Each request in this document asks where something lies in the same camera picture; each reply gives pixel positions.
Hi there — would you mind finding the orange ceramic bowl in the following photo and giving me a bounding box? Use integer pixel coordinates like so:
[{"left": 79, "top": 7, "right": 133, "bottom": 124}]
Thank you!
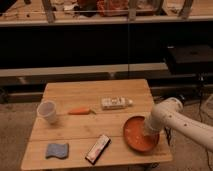
[{"left": 123, "top": 116, "right": 159, "bottom": 152}]

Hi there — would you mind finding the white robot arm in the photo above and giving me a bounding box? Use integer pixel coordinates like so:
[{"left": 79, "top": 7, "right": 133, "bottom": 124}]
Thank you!
[{"left": 143, "top": 97, "right": 213, "bottom": 152}]

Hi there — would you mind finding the orange carrot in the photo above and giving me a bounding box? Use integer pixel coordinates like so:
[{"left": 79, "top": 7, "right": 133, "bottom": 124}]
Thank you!
[{"left": 68, "top": 107, "right": 96, "bottom": 115}]

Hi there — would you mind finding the black box on shelf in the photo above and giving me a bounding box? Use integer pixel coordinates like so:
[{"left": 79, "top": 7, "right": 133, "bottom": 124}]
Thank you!
[{"left": 165, "top": 45, "right": 213, "bottom": 74}]

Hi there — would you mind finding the blue sponge cloth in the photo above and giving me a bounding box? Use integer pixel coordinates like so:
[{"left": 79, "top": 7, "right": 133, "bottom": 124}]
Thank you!
[{"left": 45, "top": 143, "right": 69, "bottom": 159}]

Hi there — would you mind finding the clear plastic cup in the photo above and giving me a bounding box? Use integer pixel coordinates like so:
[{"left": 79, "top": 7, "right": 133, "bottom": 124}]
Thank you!
[{"left": 37, "top": 100, "right": 57, "bottom": 124}]

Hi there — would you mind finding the orange object on shelf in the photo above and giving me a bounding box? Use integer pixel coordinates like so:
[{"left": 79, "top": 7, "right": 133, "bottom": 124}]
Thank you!
[{"left": 97, "top": 0, "right": 128, "bottom": 16}]

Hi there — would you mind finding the black cable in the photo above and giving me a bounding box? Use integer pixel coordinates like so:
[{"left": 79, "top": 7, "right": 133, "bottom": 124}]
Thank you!
[{"left": 164, "top": 128, "right": 172, "bottom": 146}]

